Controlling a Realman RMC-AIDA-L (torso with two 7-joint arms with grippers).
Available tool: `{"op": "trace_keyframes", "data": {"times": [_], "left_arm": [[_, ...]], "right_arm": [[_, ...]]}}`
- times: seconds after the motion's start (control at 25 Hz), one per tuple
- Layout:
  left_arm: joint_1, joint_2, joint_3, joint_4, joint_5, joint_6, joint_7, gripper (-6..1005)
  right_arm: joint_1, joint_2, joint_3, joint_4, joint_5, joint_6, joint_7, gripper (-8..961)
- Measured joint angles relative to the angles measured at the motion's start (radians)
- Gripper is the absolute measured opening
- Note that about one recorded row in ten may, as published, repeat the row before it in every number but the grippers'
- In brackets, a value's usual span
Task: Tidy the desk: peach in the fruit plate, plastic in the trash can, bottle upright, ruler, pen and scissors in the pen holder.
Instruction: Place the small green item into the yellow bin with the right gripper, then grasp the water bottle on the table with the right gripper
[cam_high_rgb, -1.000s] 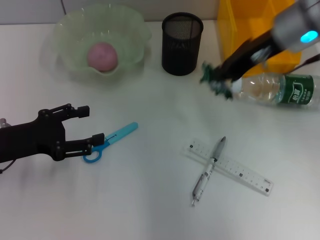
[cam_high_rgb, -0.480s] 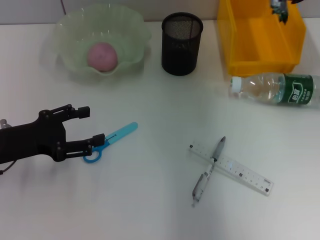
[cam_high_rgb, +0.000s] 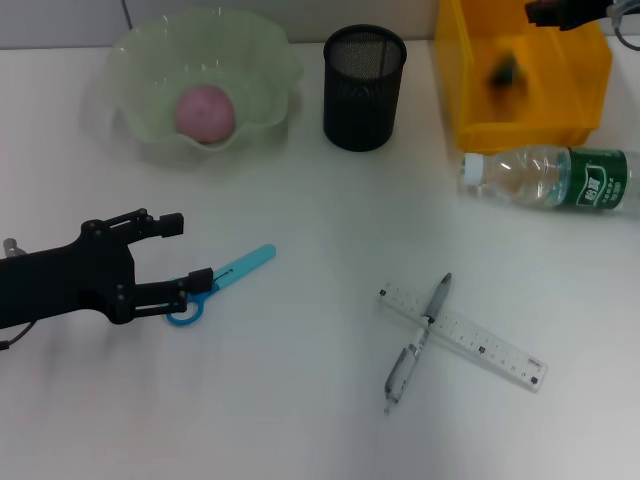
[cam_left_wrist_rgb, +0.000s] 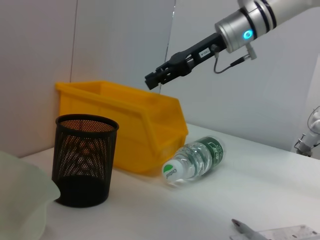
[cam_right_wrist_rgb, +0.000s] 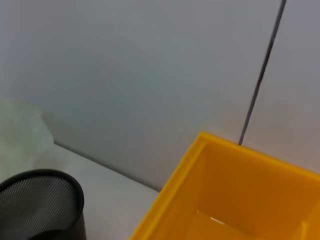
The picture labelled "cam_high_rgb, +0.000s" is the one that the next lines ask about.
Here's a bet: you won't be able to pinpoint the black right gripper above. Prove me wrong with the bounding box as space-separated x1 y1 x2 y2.
524 0 614 31

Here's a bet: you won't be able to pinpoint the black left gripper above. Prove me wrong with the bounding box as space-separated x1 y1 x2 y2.
0 208 216 331

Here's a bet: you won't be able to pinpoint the blue scissors with sheath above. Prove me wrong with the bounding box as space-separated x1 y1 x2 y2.
164 243 278 329

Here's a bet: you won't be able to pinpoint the green plastic wrapper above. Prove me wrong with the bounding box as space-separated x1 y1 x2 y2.
483 47 531 101

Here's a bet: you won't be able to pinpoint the pink peach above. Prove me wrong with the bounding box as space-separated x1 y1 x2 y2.
173 84 237 145

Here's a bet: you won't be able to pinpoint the clear water bottle green label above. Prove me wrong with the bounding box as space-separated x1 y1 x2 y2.
457 144 640 216

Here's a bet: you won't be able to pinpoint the translucent green wavy fruit bowl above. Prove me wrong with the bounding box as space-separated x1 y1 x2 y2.
79 7 305 171

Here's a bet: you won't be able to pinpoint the black mesh pen holder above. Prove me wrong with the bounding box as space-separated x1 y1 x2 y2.
322 24 408 152

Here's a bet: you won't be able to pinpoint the grey white pen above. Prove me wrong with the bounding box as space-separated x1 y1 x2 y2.
382 272 454 415

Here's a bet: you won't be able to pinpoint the transparent plastic ruler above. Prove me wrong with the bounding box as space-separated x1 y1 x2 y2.
375 280 548 395

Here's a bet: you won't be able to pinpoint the yellow plastic bin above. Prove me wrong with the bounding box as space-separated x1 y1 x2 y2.
433 0 614 154

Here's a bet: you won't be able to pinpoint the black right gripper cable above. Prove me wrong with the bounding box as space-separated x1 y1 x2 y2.
605 2 640 51

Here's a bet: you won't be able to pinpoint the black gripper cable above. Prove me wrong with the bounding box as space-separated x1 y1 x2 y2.
0 237 37 351
605 2 640 51

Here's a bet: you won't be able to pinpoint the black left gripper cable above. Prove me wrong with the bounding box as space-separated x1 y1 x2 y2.
0 237 37 351

